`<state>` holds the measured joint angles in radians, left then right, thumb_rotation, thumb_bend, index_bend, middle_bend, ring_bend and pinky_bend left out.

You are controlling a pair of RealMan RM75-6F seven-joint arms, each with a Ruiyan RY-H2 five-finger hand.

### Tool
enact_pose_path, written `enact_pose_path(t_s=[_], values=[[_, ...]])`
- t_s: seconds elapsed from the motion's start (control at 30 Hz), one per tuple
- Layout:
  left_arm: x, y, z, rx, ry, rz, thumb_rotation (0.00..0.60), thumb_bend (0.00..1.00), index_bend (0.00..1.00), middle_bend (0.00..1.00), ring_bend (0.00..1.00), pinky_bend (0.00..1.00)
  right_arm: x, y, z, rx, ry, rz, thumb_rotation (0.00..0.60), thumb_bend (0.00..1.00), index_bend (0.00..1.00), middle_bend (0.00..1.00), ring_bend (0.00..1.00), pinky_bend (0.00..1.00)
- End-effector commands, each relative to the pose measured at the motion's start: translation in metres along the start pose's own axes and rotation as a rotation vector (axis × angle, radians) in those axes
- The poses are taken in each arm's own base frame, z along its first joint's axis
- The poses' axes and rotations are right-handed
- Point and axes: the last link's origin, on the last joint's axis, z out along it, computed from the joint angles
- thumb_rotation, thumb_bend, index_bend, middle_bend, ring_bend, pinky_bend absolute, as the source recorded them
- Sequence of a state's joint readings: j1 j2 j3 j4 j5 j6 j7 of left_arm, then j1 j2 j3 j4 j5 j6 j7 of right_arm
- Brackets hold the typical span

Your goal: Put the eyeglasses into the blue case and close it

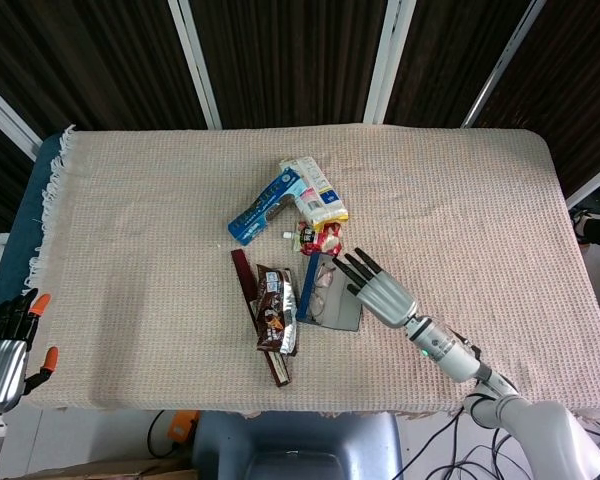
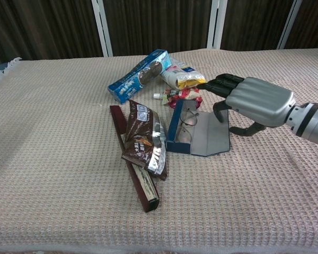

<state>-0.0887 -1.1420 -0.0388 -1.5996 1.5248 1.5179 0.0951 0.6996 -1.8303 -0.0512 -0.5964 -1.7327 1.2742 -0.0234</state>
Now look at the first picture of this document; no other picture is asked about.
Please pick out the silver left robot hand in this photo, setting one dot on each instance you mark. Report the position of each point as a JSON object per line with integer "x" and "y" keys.
{"x": 0, "y": 365}

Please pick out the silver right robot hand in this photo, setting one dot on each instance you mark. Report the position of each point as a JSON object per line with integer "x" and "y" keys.
{"x": 385, "y": 300}

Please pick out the blue glasses case grey lining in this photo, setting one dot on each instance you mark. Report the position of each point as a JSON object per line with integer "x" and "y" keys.
{"x": 342, "y": 310}

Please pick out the thin-framed eyeglasses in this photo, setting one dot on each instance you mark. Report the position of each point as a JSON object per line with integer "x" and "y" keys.
{"x": 325, "y": 272}

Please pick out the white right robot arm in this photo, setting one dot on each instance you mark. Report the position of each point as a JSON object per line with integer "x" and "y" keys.
{"x": 545, "y": 425}

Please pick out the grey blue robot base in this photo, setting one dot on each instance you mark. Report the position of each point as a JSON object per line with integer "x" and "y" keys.
{"x": 300, "y": 445}

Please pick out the red drink pouch white cap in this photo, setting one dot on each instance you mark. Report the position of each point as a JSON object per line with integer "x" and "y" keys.
{"x": 325, "y": 242}

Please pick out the brown foil snack bag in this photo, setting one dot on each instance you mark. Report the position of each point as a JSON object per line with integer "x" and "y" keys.
{"x": 277, "y": 310}

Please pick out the white yellow snack bag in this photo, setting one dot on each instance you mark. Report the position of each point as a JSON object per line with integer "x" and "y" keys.
{"x": 322, "y": 197}

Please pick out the long dark chocolate bar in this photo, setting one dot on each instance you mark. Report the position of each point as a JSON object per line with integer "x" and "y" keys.
{"x": 280, "y": 370}

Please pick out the teal mattress pad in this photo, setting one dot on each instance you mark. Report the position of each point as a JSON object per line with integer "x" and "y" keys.
{"x": 17, "y": 240}

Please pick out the blue cookie box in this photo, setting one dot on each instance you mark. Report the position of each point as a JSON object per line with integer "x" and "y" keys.
{"x": 262, "y": 210}

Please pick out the beige waffle weave blanket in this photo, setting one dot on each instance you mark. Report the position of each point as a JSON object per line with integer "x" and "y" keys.
{"x": 155, "y": 300}

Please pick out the orange floor device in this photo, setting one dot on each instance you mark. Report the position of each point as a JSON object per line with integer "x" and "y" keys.
{"x": 182, "y": 427}

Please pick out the dark brown curtain panel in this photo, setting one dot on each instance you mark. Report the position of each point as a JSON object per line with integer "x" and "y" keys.
{"x": 580, "y": 85}
{"x": 80, "y": 60}
{"x": 440, "y": 60}
{"x": 290, "y": 60}

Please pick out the grey metal rail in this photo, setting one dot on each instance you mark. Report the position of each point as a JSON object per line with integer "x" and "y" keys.
{"x": 195, "y": 65}
{"x": 5, "y": 117}
{"x": 500, "y": 70}
{"x": 595, "y": 182}
{"x": 387, "y": 65}

